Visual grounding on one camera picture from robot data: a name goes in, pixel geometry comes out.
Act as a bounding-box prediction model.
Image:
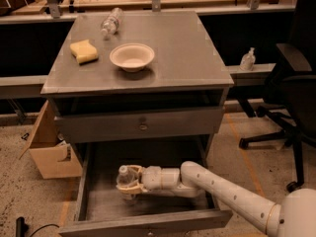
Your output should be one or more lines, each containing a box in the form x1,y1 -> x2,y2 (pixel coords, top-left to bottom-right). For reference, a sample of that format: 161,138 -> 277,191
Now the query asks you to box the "black cable plug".
15,216 -> 61,237

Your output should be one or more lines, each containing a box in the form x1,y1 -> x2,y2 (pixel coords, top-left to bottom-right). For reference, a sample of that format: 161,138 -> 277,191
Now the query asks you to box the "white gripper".
117,165 -> 162,195

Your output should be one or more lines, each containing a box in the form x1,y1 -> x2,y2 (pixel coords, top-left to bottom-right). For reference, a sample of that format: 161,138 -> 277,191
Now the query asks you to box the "clear plastic bottle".
117,165 -> 138,200
101,8 -> 123,39

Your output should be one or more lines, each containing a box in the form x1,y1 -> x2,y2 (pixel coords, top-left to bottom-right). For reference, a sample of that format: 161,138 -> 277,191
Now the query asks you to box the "yellow sponge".
70,39 -> 99,64

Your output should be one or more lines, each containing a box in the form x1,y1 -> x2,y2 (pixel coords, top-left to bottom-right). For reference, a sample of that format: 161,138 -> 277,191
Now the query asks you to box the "open grey lower drawer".
60,137 -> 232,237

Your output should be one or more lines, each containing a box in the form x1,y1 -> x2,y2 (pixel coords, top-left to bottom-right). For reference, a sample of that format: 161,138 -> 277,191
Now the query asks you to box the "cardboard box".
20,102 -> 82,179

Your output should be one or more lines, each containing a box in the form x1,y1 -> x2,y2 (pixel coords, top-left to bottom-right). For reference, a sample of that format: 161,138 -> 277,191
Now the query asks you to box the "closed grey upper drawer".
55,108 -> 223,143

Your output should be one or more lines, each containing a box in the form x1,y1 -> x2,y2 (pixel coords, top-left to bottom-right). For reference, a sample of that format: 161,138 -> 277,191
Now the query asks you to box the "lying clear plastic bottle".
101,8 -> 123,39

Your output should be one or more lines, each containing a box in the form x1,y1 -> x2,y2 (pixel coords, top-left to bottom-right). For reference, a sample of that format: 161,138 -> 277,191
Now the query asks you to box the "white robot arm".
117,161 -> 316,237

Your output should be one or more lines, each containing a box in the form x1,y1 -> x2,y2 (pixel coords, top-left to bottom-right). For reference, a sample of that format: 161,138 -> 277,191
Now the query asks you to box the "grey wooden drawer cabinet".
39,10 -> 235,237

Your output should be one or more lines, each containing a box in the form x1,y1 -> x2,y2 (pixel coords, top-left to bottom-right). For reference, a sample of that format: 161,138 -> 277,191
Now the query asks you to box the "black office chair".
239,0 -> 316,192

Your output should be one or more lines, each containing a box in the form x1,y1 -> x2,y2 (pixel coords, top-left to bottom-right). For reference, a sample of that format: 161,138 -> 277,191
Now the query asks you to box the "white paper bowl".
110,43 -> 155,72

